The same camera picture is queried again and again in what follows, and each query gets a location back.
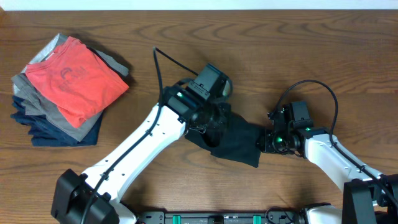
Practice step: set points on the folded navy blue garment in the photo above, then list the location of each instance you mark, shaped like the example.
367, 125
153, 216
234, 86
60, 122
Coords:
44, 133

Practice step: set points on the folded grey t-shirt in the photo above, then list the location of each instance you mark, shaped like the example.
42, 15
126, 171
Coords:
36, 104

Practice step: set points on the folded red t-shirt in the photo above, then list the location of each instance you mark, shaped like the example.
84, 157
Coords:
77, 81

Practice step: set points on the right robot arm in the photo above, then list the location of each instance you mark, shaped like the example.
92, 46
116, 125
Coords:
369, 196

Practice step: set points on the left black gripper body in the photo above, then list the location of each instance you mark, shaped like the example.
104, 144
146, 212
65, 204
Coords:
214, 123

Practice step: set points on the black t-shirt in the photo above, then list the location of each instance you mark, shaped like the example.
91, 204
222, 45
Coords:
236, 143

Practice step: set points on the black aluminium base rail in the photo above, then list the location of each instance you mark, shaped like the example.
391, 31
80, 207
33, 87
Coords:
214, 217

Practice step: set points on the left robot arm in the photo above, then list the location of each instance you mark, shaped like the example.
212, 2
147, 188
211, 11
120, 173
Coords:
94, 196

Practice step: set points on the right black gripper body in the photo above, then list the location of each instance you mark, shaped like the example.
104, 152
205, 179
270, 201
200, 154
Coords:
277, 142

